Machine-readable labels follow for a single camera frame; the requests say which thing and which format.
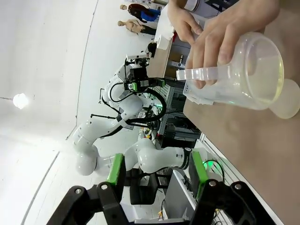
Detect white paper towel roll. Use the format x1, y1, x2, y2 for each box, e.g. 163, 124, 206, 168
154, 4, 176, 51

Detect round ceiling light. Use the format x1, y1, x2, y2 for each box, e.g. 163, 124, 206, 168
12, 92, 29, 110

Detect people in background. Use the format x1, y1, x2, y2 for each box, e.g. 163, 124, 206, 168
120, 2, 163, 23

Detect translucent plastic conical flask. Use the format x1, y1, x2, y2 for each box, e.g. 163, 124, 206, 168
176, 32, 285, 111

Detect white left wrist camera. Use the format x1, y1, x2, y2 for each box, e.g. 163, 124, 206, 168
125, 53, 153, 68

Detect white round flask cap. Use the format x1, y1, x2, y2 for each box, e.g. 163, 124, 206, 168
272, 78, 300, 120

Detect aluminium frame rack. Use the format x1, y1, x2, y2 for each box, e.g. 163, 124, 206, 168
158, 81, 203, 149

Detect clear plastic beaker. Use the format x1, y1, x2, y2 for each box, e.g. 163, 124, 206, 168
184, 0, 206, 12

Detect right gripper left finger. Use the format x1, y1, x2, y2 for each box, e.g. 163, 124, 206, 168
46, 153, 132, 225

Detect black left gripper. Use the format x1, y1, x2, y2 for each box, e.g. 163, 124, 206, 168
124, 67, 166, 92

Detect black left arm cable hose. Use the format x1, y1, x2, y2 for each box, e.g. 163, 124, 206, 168
110, 81, 167, 125

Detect black chair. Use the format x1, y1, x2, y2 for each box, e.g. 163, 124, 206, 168
129, 174, 158, 206

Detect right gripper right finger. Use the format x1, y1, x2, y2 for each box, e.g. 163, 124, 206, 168
188, 151, 277, 225

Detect bare beige mannequin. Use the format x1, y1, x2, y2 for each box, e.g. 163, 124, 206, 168
118, 20, 157, 36

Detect person's right hand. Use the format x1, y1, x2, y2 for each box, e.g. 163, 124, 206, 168
167, 0, 203, 45

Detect person's left hand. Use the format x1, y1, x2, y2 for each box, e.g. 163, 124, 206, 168
187, 0, 281, 90

